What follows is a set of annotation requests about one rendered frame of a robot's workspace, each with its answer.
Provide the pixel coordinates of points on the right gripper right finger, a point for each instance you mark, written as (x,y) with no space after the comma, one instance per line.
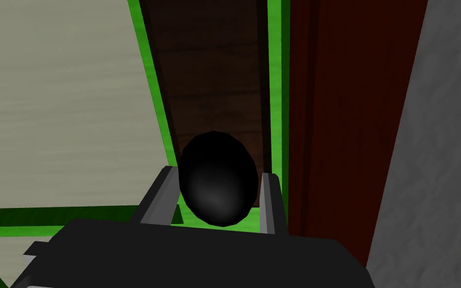
(269,204)

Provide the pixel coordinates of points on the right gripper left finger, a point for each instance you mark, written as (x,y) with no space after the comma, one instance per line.
(160,200)

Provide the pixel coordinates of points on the black round door knob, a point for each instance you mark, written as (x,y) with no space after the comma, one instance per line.
(217,180)

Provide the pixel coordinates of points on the green-framed panelled door leaf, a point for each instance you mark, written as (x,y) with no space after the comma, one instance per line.
(66,112)

